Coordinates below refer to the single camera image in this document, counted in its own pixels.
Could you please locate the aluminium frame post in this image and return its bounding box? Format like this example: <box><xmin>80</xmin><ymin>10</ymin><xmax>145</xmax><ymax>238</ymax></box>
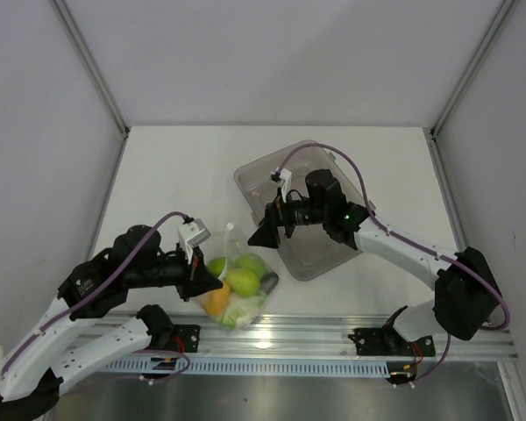
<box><xmin>430</xmin><ymin>0</ymin><xmax>520</xmax><ymax>142</ymax></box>
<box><xmin>48</xmin><ymin>0</ymin><xmax>130</xmax><ymax>137</ymax></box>

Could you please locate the green toy apple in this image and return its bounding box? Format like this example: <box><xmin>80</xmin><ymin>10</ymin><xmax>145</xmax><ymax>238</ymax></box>
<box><xmin>206</xmin><ymin>257</ymin><xmax>226</xmax><ymax>277</ymax></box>

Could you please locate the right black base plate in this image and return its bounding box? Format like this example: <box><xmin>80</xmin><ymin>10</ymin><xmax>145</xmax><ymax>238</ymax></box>
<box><xmin>347</xmin><ymin>327</ymin><xmax>436</xmax><ymax>357</ymax></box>

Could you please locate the right aluminium frame post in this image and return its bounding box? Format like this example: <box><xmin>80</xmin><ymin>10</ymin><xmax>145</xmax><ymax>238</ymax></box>
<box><xmin>430</xmin><ymin>0</ymin><xmax>520</xmax><ymax>142</ymax></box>

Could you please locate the aluminium mounting rail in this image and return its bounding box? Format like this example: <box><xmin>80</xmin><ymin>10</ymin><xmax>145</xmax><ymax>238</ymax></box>
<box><xmin>170</xmin><ymin>313</ymin><xmax>518</xmax><ymax>362</ymax></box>

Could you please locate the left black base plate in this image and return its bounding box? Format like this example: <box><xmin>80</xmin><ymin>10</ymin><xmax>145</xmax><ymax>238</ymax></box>
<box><xmin>169</xmin><ymin>325</ymin><xmax>201</xmax><ymax>353</ymax></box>

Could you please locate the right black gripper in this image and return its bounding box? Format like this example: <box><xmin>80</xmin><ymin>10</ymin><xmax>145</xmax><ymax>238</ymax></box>
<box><xmin>248</xmin><ymin>186</ymin><xmax>328</xmax><ymax>249</ymax></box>

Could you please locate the white slotted cable duct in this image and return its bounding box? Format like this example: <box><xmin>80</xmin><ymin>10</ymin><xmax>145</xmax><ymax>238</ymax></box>
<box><xmin>102</xmin><ymin>356</ymin><xmax>390</xmax><ymax>379</ymax></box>

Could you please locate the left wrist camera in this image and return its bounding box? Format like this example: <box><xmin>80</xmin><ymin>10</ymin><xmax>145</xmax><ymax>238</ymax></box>
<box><xmin>177</xmin><ymin>217</ymin><xmax>211</xmax><ymax>264</ymax></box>

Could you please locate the clear grey plastic bin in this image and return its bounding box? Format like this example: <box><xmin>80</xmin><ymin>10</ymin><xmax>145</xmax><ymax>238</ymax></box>
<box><xmin>233</xmin><ymin>140</ymin><xmax>368</xmax><ymax>281</ymax></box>

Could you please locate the orange toy fruit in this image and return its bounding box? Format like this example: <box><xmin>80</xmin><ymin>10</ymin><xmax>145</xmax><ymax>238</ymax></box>
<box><xmin>203</xmin><ymin>282</ymin><xmax>231</xmax><ymax>318</ymax></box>

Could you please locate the purple toy eggplant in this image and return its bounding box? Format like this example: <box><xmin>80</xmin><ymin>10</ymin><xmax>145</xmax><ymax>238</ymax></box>
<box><xmin>259</xmin><ymin>272</ymin><xmax>279</xmax><ymax>295</ymax></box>

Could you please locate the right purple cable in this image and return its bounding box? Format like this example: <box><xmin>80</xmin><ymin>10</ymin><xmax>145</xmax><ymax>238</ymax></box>
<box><xmin>269</xmin><ymin>142</ymin><xmax>512</xmax><ymax>331</ymax></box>

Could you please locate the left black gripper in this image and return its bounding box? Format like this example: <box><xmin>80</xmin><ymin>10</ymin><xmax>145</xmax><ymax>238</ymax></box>
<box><xmin>128</xmin><ymin>242</ymin><xmax>224</xmax><ymax>301</ymax></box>

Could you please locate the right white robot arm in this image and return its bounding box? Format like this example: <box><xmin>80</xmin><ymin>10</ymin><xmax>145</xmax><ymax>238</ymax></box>
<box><xmin>248</xmin><ymin>169</ymin><xmax>501</xmax><ymax>354</ymax></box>

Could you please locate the green bumpy toy guava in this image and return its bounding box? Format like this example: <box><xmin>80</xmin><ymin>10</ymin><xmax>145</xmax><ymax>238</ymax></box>
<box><xmin>235</xmin><ymin>253</ymin><xmax>267</xmax><ymax>278</ymax></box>

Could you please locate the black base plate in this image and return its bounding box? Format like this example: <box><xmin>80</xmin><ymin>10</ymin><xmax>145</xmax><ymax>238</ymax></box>
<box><xmin>347</xmin><ymin>327</ymin><xmax>436</xmax><ymax>357</ymax></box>
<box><xmin>169</xmin><ymin>325</ymin><xmax>201</xmax><ymax>353</ymax></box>

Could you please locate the left aluminium frame post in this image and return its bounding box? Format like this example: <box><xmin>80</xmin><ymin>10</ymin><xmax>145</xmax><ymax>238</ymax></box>
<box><xmin>48</xmin><ymin>0</ymin><xmax>130</xmax><ymax>137</ymax></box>

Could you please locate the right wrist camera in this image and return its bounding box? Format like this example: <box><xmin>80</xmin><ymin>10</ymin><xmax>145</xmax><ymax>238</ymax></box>
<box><xmin>270</xmin><ymin>168</ymin><xmax>292</xmax><ymax>202</ymax></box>

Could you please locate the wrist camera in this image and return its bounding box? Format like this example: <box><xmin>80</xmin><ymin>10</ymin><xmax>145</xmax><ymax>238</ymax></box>
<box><xmin>177</xmin><ymin>217</ymin><xmax>211</xmax><ymax>264</ymax></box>
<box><xmin>270</xmin><ymin>168</ymin><xmax>292</xmax><ymax>202</ymax></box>

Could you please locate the clear dotted zip top bag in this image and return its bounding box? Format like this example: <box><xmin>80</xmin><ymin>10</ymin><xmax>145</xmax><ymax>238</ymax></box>
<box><xmin>193</xmin><ymin>223</ymin><xmax>280</xmax><ymax>332</ymax></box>

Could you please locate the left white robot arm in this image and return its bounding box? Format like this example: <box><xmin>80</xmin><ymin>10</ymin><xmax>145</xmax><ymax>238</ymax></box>
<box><xmin>0</xmin><ymin>218</ymin><xmax>223</xmax><ymax>420</ymax></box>

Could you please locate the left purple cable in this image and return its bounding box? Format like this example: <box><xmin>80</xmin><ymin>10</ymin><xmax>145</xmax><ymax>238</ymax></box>
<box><xmin>0</xmin><ymin>210</ymin><xmax>192</xmax><ymax>378</ymax></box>

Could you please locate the purple cable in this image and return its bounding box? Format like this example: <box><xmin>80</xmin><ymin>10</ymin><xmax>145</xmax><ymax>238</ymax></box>
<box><xmin>269</xmin><ymin>142</ymin><xmax>512</xmax><ymax>331</ymax></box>
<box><xmin>0</xmin><ymin>210</ymin><xmax>192</xmax><ymax>378</ymax></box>

